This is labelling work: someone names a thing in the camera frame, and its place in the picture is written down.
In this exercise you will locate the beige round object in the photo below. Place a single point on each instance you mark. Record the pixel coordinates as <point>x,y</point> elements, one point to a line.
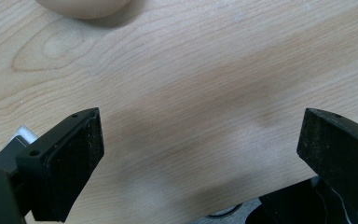
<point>84,6</point>

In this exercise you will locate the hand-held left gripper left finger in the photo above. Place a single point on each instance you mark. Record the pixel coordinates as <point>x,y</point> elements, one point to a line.
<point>65,161</point>

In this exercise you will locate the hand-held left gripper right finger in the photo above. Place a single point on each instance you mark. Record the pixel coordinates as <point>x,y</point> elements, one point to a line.
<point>341,152</point>

